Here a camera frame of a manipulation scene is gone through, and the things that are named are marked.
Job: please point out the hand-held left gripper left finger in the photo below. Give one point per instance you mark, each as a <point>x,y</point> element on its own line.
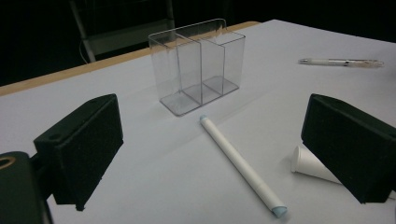
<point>84,149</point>

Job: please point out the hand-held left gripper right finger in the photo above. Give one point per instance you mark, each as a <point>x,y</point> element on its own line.
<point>351,146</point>

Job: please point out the white and clear pen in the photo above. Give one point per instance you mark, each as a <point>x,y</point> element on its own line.
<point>330,62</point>

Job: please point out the clear acrylic pen holder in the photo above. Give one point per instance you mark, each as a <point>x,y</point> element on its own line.
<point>186,96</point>

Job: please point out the white pen with blue ends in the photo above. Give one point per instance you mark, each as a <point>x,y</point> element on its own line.
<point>236,158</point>

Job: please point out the white paper cone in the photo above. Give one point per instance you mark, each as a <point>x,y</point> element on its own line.
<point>306,163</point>

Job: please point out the grey metal stand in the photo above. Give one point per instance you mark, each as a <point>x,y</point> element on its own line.
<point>124,39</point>

